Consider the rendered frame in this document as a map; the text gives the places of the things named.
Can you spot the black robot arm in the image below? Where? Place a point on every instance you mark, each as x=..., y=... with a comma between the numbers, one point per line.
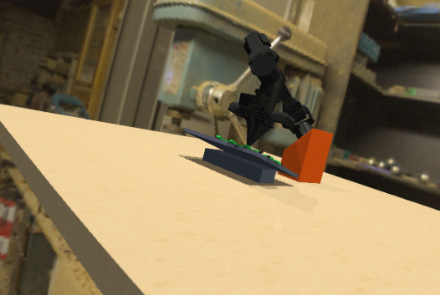
x=263, y=63

